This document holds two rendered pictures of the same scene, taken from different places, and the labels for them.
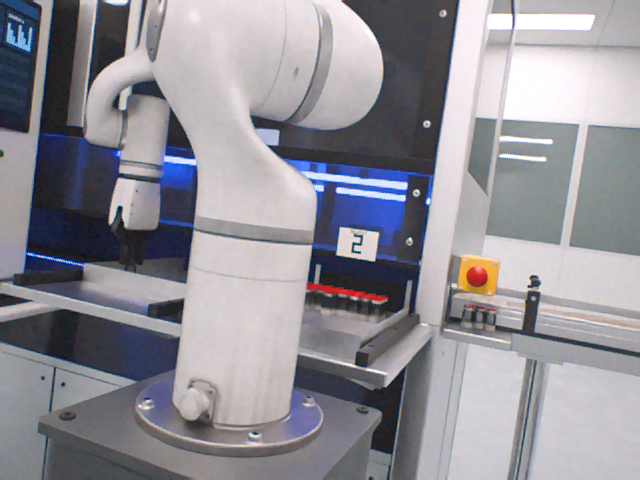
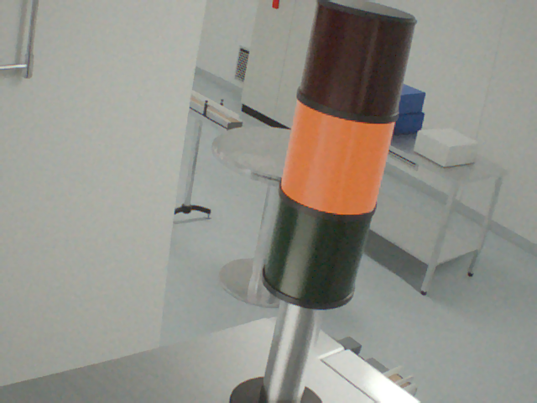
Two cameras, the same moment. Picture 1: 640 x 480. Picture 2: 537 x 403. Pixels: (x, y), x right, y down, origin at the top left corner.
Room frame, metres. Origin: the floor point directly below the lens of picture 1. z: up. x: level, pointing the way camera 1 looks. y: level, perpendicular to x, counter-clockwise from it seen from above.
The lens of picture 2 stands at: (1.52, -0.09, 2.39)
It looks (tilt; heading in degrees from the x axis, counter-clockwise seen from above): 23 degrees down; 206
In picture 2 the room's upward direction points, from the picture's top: 11 degrees clockwise
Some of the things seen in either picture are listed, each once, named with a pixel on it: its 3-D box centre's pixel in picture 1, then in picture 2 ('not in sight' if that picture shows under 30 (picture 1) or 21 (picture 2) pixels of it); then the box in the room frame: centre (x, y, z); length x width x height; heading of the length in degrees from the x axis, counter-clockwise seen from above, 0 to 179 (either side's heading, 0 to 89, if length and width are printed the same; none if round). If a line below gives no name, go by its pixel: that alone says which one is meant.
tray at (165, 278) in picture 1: (188, 277); not in sight; (1.18, 0.27, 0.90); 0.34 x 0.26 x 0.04; 160
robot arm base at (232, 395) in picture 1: (242, 325); not in sight; (0.55, 0.06, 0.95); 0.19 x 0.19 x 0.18
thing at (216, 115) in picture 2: not in sight; (112, 56); (-3.09, -4.10, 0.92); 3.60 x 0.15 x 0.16; 70
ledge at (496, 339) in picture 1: (478, 334); not in sight; (1.12, -0.36, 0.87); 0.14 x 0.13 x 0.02; 160
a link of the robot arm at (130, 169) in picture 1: (142, 171); not in sight; (1.10, 0.37, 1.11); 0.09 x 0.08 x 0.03; 160
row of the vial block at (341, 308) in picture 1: (336, 303); not in sight; (1.06, -0.05, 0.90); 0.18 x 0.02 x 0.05; 70
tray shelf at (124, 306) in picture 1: (240, 308); not in sight; (1.05, 0.13, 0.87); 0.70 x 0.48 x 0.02; 70
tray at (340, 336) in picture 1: (316, 314); not in sight; (0.95, -0.01, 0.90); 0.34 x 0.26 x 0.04; 160
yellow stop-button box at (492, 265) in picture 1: (479, 274); not in sight; (1.09, -0.33, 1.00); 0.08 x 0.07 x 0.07; 160
